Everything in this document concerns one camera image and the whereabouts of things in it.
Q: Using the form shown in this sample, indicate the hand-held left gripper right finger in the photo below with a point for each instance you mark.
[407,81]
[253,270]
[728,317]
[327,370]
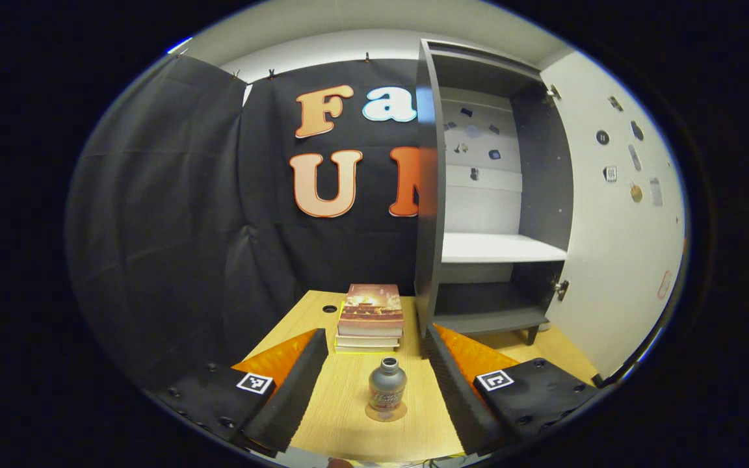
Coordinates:
[462,396]

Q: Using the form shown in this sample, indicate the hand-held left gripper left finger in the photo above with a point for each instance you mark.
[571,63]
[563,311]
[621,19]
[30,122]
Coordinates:
[287,390]

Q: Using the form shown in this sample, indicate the silver printed bottle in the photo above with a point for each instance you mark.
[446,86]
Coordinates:
[387,387]

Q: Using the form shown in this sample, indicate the white cabinet door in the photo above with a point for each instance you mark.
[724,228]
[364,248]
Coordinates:
[608,260]

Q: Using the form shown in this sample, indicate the metal door hinge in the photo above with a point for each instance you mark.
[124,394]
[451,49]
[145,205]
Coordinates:
[562,290]
[553,93]

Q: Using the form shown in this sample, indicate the white cabinet shelf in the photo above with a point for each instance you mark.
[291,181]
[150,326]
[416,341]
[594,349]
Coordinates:
[498,247]

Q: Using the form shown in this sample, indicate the grey cabinet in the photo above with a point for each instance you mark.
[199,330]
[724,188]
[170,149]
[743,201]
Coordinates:
[428,227]

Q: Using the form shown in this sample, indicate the white book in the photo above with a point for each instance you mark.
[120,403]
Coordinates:
[368,340]
[365,350]

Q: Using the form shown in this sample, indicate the red cover book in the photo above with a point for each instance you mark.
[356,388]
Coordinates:
[371,312]

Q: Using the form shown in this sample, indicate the black backdrop cloth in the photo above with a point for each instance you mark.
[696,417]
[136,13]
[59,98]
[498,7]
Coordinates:
[186,227]

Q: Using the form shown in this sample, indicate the row of cloth clips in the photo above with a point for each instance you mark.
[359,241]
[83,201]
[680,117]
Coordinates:
[272,73]

